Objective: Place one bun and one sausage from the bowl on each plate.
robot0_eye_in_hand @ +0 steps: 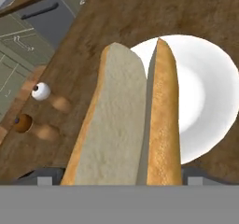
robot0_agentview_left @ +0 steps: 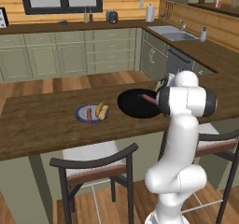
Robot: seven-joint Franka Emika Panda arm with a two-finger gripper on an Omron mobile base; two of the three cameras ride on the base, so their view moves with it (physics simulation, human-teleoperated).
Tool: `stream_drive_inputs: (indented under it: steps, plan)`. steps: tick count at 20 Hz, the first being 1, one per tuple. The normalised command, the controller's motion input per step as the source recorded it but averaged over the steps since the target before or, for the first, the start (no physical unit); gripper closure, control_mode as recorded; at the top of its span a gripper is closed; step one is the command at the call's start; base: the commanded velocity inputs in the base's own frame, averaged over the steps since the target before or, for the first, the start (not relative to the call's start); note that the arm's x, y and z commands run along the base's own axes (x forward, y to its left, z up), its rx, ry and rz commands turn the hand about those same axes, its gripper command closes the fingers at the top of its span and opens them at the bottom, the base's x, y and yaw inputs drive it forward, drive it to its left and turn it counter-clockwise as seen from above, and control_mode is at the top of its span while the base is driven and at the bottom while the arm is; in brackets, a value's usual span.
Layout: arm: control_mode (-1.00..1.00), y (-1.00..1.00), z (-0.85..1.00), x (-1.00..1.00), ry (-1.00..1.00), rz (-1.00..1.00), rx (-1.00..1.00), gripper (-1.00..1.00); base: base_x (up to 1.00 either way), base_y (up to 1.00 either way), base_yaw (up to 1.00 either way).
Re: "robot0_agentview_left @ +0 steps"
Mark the black bowl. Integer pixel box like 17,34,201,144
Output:
117,88,163,120

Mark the green glass bottle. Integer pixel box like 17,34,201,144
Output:
83,6,90,23

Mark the grey steel sink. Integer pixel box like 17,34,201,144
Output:
147,24,201,43

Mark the white paper towel roll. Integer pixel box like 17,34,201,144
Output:
145,3,156,23

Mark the black chair with white seat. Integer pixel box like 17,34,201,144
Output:
49,141,140,224
158,122,239,224

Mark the white soap dispenser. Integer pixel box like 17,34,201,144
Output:
199,26,208,43

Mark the rail with hanging tools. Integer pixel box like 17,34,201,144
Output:
160,0,176,20

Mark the silver tap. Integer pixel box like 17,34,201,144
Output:
177,19,188,33

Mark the green base cupboard run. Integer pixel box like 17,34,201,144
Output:
0,27,143,85

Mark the blue rimmed plate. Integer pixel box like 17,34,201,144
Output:
74,103,110,124

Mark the yellow hot dog bun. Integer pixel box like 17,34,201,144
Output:
94,102,110,120

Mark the dark grey dishwasher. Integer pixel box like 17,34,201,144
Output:
166,46,195,77

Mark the green cupboard under sink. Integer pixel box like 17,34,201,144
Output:
140,29,170,81

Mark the black small appliance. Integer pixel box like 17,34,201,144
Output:
105,9,120,25

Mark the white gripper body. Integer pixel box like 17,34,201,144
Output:
154,73,176,93

